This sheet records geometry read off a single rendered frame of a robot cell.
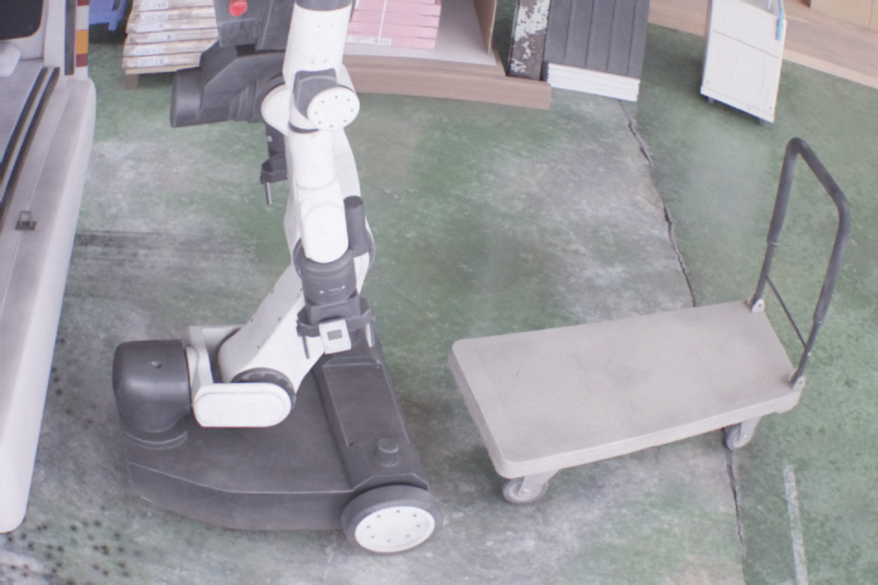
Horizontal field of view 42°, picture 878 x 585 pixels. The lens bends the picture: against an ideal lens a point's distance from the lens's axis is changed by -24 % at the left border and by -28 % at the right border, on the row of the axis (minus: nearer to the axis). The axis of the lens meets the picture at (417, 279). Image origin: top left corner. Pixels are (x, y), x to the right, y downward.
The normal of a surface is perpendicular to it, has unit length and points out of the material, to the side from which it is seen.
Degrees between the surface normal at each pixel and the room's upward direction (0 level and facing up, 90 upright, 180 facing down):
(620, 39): 90
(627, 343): 0
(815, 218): 0
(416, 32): 90
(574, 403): 0
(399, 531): 90
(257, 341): 60
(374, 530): 90
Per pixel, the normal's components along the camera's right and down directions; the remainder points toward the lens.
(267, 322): -0.77, -0.35
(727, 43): -0.26, 0.57
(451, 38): 0.12, -0.78
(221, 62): -0.60, -0.51
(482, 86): 0.04, 0.62
